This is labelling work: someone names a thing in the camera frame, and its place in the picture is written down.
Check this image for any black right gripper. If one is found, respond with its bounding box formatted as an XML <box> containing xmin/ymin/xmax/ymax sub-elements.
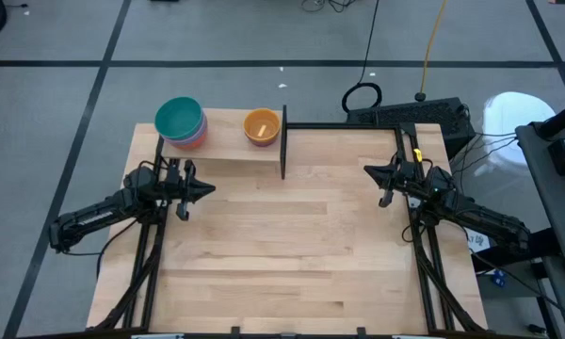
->
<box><xmin>363</xmin><ymin>157</ymin><xmax>424</xmax><ymax>209</ymax></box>

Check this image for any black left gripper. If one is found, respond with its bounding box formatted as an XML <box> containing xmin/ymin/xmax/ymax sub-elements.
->
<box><xmin>161</xmin><ymin>158</ymin><xmax>217</xmax><ymax>222</ymax></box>

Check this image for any large orange bowl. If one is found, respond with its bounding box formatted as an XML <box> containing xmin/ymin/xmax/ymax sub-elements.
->
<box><xmin>174</xmin><ymin>135</ymin><xmax>208</xmax><ymax>152</ymax></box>

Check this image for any large pink bowl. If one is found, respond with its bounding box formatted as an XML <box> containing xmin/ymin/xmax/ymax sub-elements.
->
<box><xmin>161</xmin><ymin>117</ymin><xmax>209</xmax><ymax>148</ymax></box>

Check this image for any large teal bowl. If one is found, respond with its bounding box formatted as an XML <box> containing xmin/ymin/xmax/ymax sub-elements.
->
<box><xmin>153</xmin><ymin>96</ymin><xmax>204</xmax><ymax>142</ymax></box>

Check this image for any small yellow translucent bowl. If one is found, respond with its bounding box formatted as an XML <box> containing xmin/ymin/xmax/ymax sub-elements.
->
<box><xmin>243</xmin><ymin>107</ymin><xmax>283</xmax><ymax>143</ymax></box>

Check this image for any wooden shelf board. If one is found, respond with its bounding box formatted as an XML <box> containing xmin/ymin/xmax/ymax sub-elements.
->
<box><xmin>161</xmin><ymin>108</ymin><xmax>284</xmax><ymax>164</ymax></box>

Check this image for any black shelf side panel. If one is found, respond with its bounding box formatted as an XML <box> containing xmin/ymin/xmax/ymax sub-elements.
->
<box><xmin>280</xmin><ymin>104</ymin><xmax>289</xmax><ymax>181</ymax></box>

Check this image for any white paper sign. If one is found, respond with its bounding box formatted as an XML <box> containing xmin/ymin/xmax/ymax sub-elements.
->
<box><xmin>463</xmin><ymin>228</ymin><xmax>492</xmax><ymax>254</ymax></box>

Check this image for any grey cart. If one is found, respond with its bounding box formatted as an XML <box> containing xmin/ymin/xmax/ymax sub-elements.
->
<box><xmin>515</xmin><ymin>96</ymin><xmax>565</xmax><ymax>339</ymax></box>

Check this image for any black floor cable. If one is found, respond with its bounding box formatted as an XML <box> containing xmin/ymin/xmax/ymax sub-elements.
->
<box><xmin>95</xmin><ymin>214</ymin><xmax>142</xmax><ymax>280</ymax></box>

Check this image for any black cable bundle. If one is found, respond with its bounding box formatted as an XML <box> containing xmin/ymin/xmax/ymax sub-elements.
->
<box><xmin>459</xmin><ymin>129</ymin><xmax>520</xmax><ymax>167</ymax></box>

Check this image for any thick black hanging cable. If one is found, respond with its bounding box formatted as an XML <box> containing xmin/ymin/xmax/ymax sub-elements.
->
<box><xmin>341</xmin><ymin>0</ymin><xmax>383</xmax><ymax>114</ymax></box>

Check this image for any yellow hanging cable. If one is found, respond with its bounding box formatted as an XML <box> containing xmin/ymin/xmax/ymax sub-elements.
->
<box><xmin>413</xmin><ymin>0</ymin><xmax>449</xmax><ymax>103</ymax></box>

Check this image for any tangled black cable pile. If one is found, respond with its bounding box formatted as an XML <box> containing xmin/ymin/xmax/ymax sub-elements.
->
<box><xmin>300</xmin><ymin>0</ymin><xmax>359</xmax><ymax>14</ymax></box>

